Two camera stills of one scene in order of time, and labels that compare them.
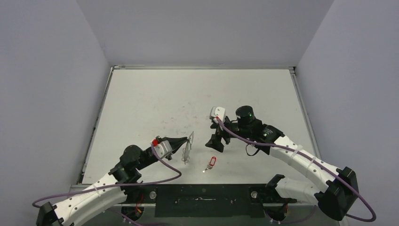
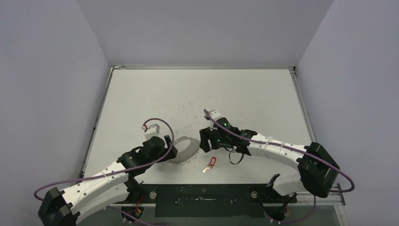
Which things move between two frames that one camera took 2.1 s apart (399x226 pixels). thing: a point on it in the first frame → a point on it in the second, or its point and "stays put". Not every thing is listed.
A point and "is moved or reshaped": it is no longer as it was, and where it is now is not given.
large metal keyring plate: x=186 y=149 is moved or reshaped
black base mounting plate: x=205 y=200 stays put
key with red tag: x=211 y=163 stays put
